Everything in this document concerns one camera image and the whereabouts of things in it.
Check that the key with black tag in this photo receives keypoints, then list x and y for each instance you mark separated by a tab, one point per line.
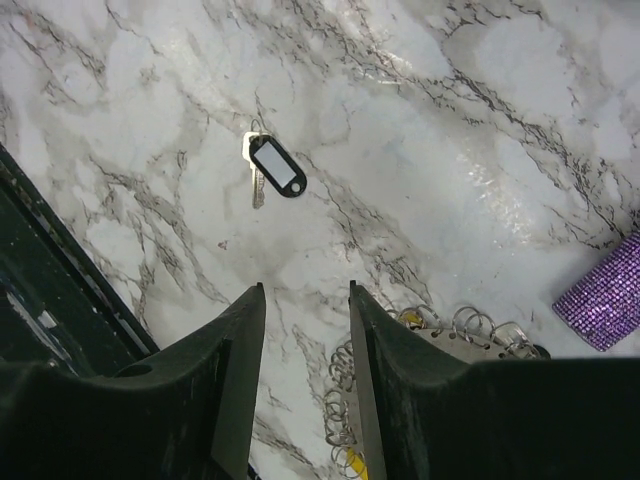
271	163

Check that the yellow key tag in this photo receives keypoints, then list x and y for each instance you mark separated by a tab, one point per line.
355	466

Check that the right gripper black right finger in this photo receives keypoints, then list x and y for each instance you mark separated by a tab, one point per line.
428	415

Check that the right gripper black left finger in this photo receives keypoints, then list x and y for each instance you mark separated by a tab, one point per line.
185	412

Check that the purple glitter toy microphone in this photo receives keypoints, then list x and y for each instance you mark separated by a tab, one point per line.
602	308

